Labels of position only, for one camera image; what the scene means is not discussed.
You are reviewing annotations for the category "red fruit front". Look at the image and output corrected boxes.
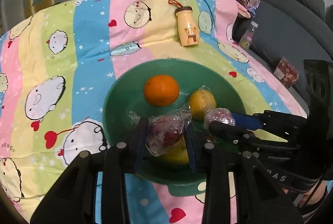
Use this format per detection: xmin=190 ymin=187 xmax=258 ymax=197
xmin=146 ymin=109 xmax=192 ymax=157

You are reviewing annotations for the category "green plastic basin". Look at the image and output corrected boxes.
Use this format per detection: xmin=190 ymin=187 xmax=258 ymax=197
xmin=103 ymin=59 xmax=246 ymax=197

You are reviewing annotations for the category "grey sofa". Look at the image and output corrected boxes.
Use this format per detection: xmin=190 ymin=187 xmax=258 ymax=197
xmin=250 ymin=0 xmax=332 ymax=110

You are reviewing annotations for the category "large orange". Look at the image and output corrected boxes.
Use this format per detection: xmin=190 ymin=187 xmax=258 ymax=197
xmin=143 ymin=75 xmax=179 ymax=107

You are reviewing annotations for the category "red fruit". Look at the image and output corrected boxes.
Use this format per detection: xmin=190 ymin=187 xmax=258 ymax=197
xmin=204 ymin=108 xmax=235 ymax=130
xmin=146 ymin=109 xmax=192 ymax=157

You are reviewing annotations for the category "person's right hand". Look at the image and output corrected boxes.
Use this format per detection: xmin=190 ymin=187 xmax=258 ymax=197
xmin=282 ymin=180 xmax=328 ymax=208

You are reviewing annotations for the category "yellow pear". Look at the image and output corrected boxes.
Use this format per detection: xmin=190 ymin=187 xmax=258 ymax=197
xmin=160 ymin=136 xmax=189 ymax=165

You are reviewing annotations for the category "red patterned box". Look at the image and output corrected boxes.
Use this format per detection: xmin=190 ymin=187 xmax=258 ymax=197
xmin=273 ymin=57 xmax=299 ymax=88

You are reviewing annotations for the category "round yellow lemon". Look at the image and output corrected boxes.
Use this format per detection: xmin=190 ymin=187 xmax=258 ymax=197
xmin=189 ymin=89 xmax=217 ymax=121

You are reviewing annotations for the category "colourful cartoon bedsheet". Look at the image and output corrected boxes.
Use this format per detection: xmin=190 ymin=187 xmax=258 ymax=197
xmin=1 ymin=0 xmax=306 ymax=220

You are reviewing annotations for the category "clear plastic bottle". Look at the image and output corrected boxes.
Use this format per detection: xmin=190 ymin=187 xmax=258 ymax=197
xmin=238 ymin=21 xmax=258 ymax=49

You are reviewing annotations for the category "yellow bear bottle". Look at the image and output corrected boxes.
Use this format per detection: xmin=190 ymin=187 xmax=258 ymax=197
xmin=168 ymin=0 xmax=200 ymax=47

